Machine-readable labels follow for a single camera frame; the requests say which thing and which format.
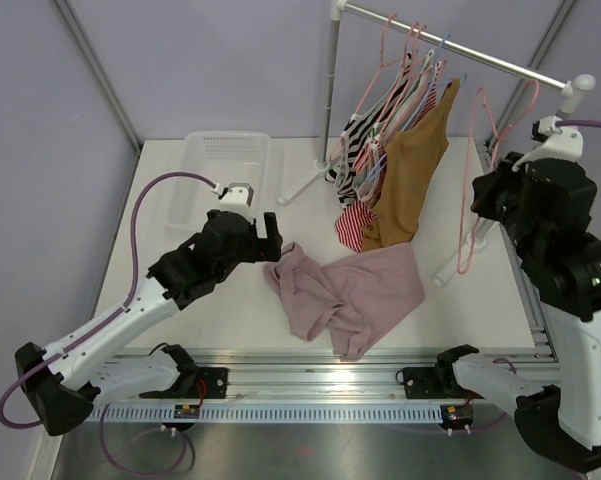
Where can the blue wire hanger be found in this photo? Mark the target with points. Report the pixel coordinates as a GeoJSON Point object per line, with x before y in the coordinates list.
{"type": "Point", "coordinates": [421, 93]}

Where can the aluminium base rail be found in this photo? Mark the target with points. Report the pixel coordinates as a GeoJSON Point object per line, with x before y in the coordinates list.
{"type": "Point", "coordinates": [313, 375]}

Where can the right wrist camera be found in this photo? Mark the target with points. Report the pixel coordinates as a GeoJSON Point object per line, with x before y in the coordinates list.
{"type": "Point", "coordinates": [555, 142]}

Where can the black white striped tank top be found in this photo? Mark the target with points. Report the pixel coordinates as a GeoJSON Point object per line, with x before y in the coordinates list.
{"type": "Point", "coordinates": [350, 142]}

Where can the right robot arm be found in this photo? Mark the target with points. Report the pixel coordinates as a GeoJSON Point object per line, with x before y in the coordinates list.
{"type": "Point", "coordinates": [544, 207]}

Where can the white clothes rack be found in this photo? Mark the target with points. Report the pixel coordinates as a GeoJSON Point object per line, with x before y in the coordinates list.
{"type": "Point", "coordinates": [573, 91]}

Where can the pink hanger on rack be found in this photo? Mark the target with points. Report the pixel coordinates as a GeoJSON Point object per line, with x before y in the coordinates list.
{"type": "Point", "coordinates": [411, 67]}
{"type": "Point", "coordinates": [383, 64]}

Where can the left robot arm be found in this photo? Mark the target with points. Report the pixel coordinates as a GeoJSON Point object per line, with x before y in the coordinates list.
{"type": "Point", "coordinates": [67, 380]}

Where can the tan tank top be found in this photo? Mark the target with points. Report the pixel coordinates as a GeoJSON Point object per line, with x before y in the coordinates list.
{"type": "Point", "coordinates": [412, 159]}

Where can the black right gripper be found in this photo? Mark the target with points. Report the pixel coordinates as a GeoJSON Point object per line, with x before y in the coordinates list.
{"type": "Point", "coordinates": [486, 186]}

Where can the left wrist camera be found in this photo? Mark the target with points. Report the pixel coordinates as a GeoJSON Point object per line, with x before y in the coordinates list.
{"type": "Point", "coordinates": [236, 198]}

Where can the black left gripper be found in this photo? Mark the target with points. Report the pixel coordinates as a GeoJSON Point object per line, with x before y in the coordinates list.
{"type": "Point", "coordinates": [264, 249]}

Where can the white plastic basket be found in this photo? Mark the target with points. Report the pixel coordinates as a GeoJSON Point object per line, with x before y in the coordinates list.
{"type": "Point", "coordinates": [224, 157]}

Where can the red white striped tank top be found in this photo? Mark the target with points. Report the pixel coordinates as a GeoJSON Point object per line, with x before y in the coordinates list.
{"type": "Point", "coordinates": [349, 226]}

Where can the mauve tank top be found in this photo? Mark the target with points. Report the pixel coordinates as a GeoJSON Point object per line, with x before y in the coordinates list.
{"type": "Point", "coordinates": [357, 299]}

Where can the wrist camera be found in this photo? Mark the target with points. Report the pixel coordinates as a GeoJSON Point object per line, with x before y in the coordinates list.
{"type": "Point", "coordinates": [236, 198]}
{"type": "Point", "coordinates": [555, 142]}

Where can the white slotted cable duct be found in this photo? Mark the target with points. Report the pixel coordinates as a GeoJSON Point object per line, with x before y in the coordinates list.
{"type": "Point", "coordinates": [252, 413]}

